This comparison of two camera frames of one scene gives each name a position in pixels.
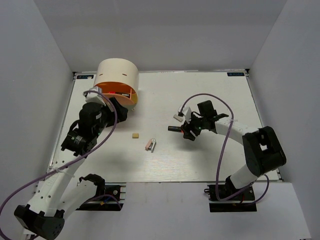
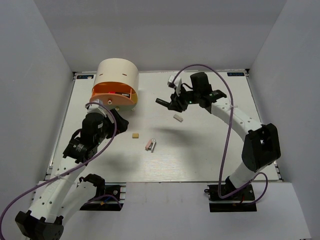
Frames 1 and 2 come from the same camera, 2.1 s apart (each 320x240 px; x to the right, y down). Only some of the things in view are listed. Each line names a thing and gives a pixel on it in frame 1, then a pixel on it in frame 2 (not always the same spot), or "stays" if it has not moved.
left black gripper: (121, 111) → (120, 125)
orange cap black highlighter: (174, 128) → (162, 102)
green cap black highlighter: (127, 95) stays
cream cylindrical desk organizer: (118, 78) stays
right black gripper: (186, 129) → (177, 104)
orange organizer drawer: (124, 92) stays
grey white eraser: (178, 118) stays
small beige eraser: (135, 135) stays
